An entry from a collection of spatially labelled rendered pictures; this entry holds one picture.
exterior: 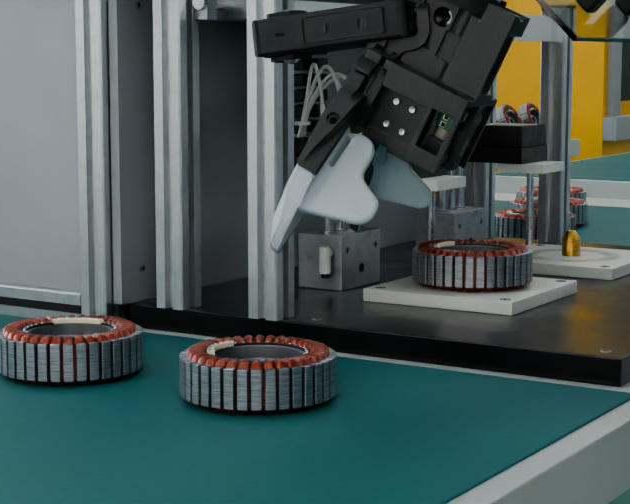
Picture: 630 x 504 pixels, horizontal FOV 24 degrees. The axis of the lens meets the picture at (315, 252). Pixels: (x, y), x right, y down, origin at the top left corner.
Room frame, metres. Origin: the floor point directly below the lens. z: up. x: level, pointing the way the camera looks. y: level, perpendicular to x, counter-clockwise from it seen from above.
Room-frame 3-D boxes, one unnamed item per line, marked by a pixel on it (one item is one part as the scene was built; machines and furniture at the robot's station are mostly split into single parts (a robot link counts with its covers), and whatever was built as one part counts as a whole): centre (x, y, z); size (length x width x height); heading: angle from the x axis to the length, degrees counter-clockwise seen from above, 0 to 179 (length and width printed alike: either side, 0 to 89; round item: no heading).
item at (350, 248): (1.43, -0.02, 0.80); 0.08 x 0.05 x 0.06; 148
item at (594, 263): (1.55, -0.28, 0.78); 0.15 x 0.15 x 0.01; 58
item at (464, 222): (1.63, -0.15, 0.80); 0.08 x 0.05 x 0.06; 148
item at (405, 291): (1.35, -0.15, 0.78); 0.15 x 0.15 x 0.01; 58
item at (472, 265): (1.35, -0.15, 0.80); 0.11 x 0.11 x 0.04
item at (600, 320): (1.46, -0.20, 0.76); 0.64 x 0.47 x 0.02; 148
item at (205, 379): (1.02, 0.04, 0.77); 0.11 x 0.11 x 0.04
